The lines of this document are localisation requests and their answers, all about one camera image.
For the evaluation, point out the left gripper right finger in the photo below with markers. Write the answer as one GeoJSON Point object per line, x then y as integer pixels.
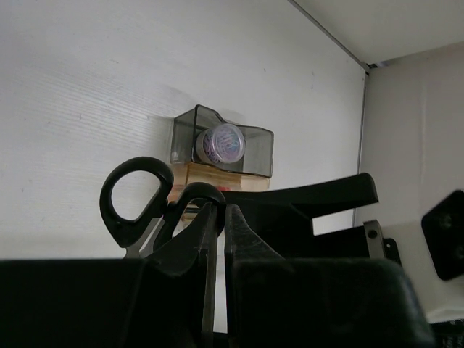
{"type": "Point", "coordinates": [273, 301]}

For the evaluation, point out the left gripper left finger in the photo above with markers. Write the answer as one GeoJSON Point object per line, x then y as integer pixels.
{"type": "Point", "coordinates": [165, 300]}

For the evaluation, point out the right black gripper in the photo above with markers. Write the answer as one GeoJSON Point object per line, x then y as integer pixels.
{"type": "Point", "coordinates": [287, 214]}

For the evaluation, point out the small clear clip jar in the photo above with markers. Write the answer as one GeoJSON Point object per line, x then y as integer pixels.
{"type": "Point", "coordinates": [224, 143]}

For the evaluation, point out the grey smoked plastic tray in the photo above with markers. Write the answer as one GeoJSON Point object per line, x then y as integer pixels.
{"type": "Point", "coordinates": [258, 155]}

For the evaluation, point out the aluminium rail right side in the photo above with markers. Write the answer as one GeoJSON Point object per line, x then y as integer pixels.
{"type": "Point", "coordinates": [360, 143]}

